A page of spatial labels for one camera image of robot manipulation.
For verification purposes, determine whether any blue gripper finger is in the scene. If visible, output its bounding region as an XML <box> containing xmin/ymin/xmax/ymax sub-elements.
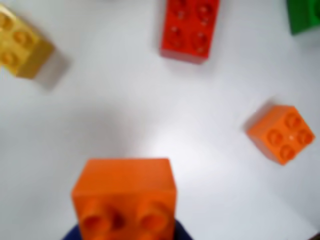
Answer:
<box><xmin>173</xmin><ymin>218</ymin><xmax>194</xmax><ymax>240</ymax></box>
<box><xmin>61</xmin><ymin>223</ymin><xmax>82</xmax><ymax>240</ymax></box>

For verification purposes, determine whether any orange 2x4 block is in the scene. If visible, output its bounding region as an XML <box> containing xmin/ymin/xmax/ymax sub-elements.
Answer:
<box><xmin>70</xmin><ymin>157</ymin><xmax>178</xmax><ymax>240</ymax></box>

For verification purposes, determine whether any orange 2x2 block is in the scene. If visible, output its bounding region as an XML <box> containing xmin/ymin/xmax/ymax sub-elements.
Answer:
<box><xmin>246</xmin><ymin>104</ymin><xmax>316</xmax><ymax>166</ymax></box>

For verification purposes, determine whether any yellow 2x2 block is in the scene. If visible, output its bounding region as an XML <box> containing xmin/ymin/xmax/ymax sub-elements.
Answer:
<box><xmin>0</xmin><ymin>4</ymin><xmax>55</xmax><ymax>80</ymax></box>

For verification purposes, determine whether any red 2x4 block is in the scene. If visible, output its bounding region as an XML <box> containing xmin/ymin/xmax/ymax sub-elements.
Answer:
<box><xmin>159</xmin><ymin>0</ymin><xmax>221</xmax><ymax>65</ymax></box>

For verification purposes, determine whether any green 2x4 block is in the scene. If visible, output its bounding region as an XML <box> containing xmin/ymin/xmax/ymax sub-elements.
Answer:
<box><xmin>286</xmin><ymin>0</ymin><xmax>320</xmax><ymax>36</ymax></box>

